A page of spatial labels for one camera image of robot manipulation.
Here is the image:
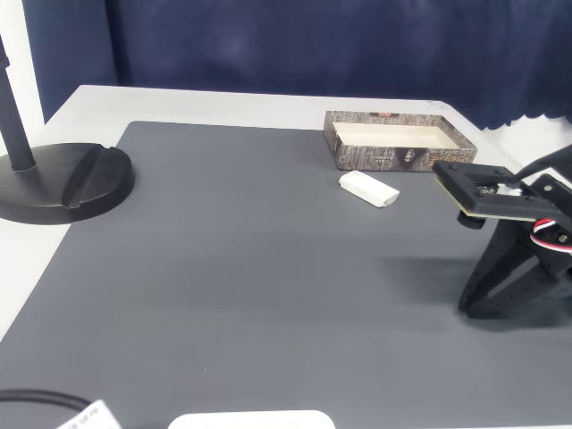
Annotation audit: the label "red white black servo wires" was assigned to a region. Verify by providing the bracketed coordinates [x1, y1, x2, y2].
[530, 217, 572, 257]

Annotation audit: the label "white rounded device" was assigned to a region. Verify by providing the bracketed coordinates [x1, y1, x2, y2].
[167, 409, 337, 429]

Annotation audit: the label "black round-base stand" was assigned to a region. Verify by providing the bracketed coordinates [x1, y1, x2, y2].
[0, 33, 136, 225]

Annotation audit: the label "bark-patterned cardboard box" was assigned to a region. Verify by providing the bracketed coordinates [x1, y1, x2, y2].
[323, 110, 479, 173]

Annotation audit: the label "small white rectangular block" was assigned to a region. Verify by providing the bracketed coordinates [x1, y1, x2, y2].
[338, 170, 401, 210]

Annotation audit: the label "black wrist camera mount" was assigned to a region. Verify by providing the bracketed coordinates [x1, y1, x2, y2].
[432, 160, 544, 231]

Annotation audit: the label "thin black cable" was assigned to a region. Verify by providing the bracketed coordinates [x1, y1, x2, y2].
[0, 388, 90, 415]

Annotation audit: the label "grey desk mat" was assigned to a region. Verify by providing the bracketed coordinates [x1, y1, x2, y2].
[0, 120, 572, 429]

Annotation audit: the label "dark blue curtain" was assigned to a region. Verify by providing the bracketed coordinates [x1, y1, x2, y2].
[21, 0, 572, 131]

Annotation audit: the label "white printed label tag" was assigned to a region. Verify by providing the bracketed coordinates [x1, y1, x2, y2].
[55, 400, 122, 429]

